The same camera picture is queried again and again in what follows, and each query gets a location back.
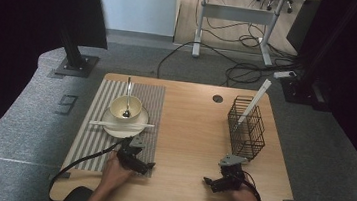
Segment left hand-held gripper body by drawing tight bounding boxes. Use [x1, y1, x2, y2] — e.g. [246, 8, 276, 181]
[115, 135, 150, 173]

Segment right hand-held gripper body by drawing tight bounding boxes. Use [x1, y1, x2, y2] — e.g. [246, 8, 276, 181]
[211, 152, 249, 197]

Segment white round plate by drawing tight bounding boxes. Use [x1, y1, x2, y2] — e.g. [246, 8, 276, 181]
[99, 102, 151, 141]

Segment black wire basket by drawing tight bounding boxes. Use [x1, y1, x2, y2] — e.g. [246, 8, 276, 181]
[223, 94, 271, 163]

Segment person's left hand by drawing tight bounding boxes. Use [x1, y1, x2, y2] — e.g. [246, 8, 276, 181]
[100, 150, 139, 196]

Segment grey striped woven placemat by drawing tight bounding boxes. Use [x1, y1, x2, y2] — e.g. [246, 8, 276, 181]
[62, 75, 167, 180]

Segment cream ceramic bowl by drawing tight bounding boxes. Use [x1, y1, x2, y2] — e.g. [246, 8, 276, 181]
[108, 93, 144, 124]

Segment metal spoon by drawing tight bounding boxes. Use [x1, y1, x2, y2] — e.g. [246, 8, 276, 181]
[121, 76, 136, 120]

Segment person's left leg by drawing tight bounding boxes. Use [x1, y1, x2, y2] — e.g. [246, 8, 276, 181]
[57, 183, 98, 201]

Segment white power strip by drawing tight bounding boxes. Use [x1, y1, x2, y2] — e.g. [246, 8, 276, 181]
[272, 68, 298, 82]

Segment black metal stand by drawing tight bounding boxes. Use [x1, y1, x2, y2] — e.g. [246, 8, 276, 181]
[277, 0, 357, 115]

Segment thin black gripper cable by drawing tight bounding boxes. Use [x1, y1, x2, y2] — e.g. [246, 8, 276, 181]
[239, 170, 266, 201]

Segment thick black gripper cable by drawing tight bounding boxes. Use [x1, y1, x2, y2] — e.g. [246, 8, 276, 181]
[47, 134, 127, 201]

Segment tangled black floor cables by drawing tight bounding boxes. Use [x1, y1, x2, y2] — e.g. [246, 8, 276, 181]
[221, 48, 306, 95]

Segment black stand with base plate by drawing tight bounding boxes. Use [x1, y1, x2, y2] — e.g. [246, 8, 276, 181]
[54, 26, 103, 80]

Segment long black floor cable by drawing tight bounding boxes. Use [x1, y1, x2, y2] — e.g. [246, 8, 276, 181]
[156, 37, 240, 87]

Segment black cables under desk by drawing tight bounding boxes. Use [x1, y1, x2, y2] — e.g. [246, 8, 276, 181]
[202, 16, 268, 51]

